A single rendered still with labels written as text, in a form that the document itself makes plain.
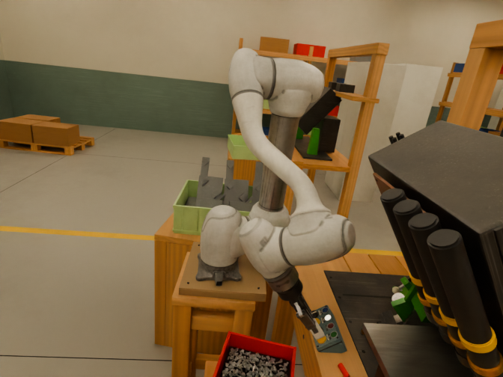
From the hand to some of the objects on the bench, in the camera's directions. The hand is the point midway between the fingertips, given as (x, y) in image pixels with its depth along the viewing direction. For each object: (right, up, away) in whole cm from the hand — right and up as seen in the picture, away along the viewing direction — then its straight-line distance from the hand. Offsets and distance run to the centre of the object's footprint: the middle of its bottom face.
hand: (315, 328), depth 98 cm
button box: (+4, -8, +9) cm, 13 cm away
